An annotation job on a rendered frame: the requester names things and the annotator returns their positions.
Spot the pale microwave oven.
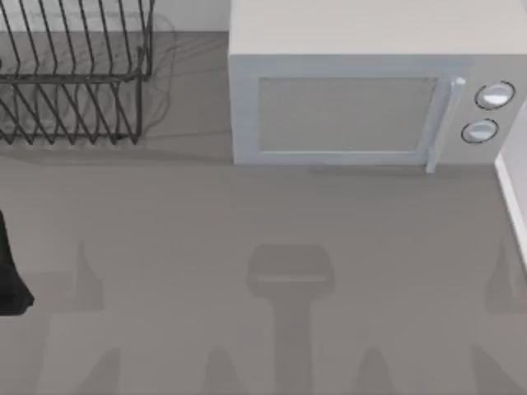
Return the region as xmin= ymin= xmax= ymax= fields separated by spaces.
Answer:
xmin=227 ymin=0 xmax=527 ymax=174

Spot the large round microwave knob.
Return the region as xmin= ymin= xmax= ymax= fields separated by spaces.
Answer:
xmin=474 ymin=81 xmax=516 ymax=110

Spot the small round microwave knob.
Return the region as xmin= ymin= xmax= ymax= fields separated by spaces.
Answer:
xmin=460 ymin=118 xmax=500 ymax=145

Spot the microwave oven door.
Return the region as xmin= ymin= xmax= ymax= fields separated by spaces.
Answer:
xmin=230 ymin=54 xmax=474 ymax=166

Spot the dark wire dish rack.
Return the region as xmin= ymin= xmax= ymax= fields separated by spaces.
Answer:
xmin=0 ymin=0 xmax=156 ymax=146

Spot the pale microwave door handle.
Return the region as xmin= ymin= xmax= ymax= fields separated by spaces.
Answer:
xmin=425 ymin=76 xmax=467 ymax=174

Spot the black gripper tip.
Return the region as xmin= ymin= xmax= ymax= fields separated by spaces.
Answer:
xmin=0 ymin=210 xmax=35 ymax=318

